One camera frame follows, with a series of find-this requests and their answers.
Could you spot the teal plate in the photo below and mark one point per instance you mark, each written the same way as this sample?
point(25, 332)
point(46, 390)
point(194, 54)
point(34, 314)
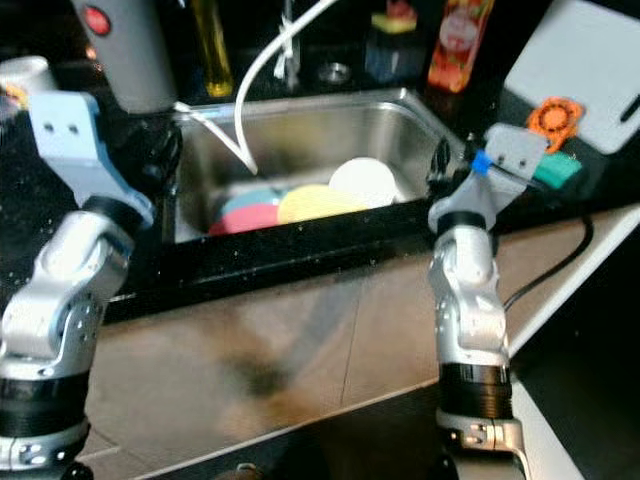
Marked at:
point(253, 198)

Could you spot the pink plate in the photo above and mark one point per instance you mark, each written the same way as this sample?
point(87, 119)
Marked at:
point(245, 220)

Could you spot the yellow plate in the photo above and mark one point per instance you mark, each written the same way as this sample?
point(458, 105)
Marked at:
point(315, 205)

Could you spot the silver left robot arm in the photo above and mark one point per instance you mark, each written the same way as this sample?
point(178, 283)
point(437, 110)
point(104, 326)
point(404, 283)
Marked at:
point(60, 310)

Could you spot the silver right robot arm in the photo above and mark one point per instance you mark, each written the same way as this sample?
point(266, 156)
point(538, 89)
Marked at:
point(470, 320)

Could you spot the blue tape wrap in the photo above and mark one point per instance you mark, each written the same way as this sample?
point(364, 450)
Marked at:
point(482, 162)

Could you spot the plain white plate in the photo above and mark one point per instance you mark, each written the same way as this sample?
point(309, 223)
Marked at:
point(363, 182)

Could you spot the grey tumbler with red sticker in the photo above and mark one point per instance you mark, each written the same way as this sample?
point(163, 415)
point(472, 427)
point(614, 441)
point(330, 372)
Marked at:
point(130, 55)

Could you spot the stainless steel sink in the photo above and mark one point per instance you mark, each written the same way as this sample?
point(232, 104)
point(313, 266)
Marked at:
point(340, 130)

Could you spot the orange dish soap pouch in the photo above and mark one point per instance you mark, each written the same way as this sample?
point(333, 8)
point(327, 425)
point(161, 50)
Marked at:
point(460, 45)

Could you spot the dark blue sponge holder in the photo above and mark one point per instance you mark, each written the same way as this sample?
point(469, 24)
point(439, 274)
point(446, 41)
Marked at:
point(390, 55)

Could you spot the yellow oil glass bottle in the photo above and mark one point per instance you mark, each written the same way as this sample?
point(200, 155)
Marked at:
point(212, 60)

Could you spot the green sponge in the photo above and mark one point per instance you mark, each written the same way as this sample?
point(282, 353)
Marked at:
point(560, 170)

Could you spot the orange flower shaped scrubber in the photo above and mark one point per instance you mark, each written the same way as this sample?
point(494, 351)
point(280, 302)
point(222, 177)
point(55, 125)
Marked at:
point(555, 118)

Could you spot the round metal sink strainer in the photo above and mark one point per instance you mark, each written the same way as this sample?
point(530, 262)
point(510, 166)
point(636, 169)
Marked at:
point(332, 72)

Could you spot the yellow sponge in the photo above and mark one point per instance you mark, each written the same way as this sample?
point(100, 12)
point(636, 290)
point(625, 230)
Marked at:
point(393, 24)

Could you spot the white cartoon print cup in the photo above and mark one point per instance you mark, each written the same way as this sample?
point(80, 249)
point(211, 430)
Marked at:
point(25, 75)

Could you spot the white cutting board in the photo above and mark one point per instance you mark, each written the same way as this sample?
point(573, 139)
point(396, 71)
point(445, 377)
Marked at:
point(580, 60)

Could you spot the metal sink faucet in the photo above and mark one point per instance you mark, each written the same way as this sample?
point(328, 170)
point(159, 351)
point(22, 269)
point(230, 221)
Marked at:
point(290, 70)

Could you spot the white cloth tie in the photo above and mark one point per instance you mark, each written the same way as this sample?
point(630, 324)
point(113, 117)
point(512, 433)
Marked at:
point(285, 42)

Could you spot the black floor mat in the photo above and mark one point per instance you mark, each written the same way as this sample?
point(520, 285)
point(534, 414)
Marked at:
point(340, 445)

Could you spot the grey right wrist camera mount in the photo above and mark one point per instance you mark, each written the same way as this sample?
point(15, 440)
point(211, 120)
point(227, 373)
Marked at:
point(520, 150)

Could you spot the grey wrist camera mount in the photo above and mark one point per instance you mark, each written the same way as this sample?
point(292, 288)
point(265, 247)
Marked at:
point(520, 150)
point(65, 135)

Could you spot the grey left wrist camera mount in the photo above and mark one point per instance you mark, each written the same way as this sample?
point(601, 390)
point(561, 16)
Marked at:
point(65, 135)

